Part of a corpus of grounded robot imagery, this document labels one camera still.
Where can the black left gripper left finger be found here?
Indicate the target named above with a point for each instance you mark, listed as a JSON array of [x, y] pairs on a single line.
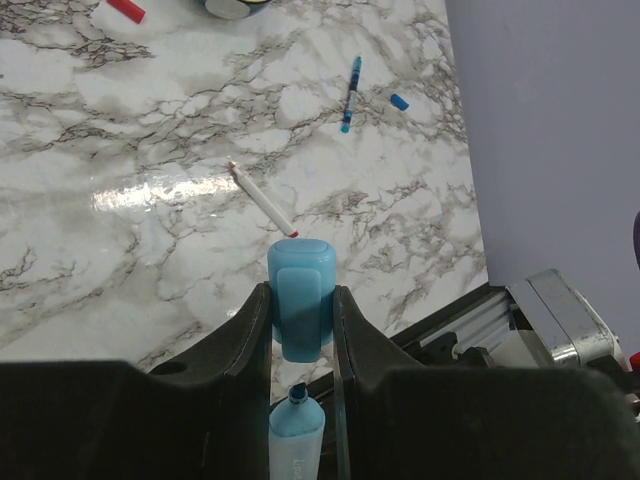
[[202, 414]]

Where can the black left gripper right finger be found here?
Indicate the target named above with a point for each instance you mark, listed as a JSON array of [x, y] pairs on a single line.
[[399, 418]]

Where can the white red-tipped marker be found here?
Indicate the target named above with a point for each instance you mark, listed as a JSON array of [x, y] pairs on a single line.
[[263, 202]]

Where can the red pen cap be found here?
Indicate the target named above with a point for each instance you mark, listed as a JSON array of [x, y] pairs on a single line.
[[129, 9]]

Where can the light blue highlighter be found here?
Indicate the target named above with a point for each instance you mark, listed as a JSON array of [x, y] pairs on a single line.
[[296, 429]]

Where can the blue patterned pen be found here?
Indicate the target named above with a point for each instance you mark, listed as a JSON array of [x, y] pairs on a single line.
[[351, 95]]

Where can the small blue pen cap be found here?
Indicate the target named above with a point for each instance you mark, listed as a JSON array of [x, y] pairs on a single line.
[[399, 102]]

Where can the dark teal bowl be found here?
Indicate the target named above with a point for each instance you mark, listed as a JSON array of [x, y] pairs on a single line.
[[233, 9]]

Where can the black front mounting rail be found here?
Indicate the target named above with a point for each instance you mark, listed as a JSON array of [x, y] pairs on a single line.
[[539, 322]]

